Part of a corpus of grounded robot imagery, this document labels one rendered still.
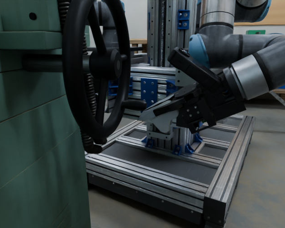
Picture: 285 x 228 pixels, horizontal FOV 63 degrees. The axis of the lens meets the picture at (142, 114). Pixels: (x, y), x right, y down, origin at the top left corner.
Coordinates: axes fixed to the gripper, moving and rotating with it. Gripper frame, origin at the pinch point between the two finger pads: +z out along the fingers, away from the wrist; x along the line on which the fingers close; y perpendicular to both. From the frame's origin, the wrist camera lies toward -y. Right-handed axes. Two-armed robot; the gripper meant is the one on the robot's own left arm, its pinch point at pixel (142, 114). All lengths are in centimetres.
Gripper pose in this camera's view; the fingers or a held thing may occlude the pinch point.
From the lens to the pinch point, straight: 51.3
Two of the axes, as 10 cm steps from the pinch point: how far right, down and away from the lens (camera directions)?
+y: 4.8, 8.6, 2.0
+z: -8.4, 3.8, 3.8
